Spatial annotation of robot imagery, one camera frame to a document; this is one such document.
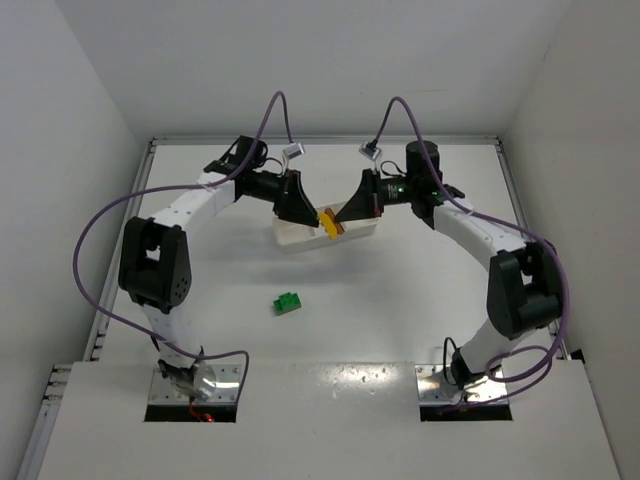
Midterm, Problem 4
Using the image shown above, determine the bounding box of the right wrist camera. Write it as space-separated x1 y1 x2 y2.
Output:
359 140 382 172

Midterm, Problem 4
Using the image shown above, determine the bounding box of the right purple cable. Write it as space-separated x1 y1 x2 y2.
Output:
372 96 570 411

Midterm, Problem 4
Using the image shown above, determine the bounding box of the purple cable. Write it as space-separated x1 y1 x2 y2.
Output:
372 96 570 411
72 90 296 401

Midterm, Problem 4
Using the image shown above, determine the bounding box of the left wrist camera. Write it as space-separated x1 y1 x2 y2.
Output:
281 142 305 171

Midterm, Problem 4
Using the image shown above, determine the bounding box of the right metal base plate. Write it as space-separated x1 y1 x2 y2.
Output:
415 364 507 408

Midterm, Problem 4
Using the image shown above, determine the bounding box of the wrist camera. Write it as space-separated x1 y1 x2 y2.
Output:
281 142 305 171
359 140 382 172

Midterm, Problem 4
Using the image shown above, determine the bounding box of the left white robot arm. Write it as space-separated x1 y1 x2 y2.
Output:
118 136 319 400

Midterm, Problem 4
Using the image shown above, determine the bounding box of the green lego brick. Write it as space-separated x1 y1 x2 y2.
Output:
273 297 296 316
278 292 302 313

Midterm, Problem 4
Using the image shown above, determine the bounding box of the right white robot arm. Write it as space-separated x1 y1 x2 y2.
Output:
336 140 563 388

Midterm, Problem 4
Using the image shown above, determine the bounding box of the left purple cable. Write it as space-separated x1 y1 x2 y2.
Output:
72 90 296 401

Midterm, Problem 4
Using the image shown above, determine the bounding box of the brown lego plate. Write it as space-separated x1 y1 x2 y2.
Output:
324 208 345 236

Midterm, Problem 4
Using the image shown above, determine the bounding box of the white three-compartment tray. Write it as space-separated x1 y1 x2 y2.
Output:
272 217 380 254

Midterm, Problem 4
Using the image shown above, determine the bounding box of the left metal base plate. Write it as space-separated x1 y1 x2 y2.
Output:
148 364 241 407

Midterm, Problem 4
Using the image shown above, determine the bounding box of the yellow curved lego brick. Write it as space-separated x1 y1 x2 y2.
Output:
318 212 339 240

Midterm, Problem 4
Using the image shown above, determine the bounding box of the metal base plate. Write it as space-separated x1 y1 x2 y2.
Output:
148 364 241 407
415 364 507 408

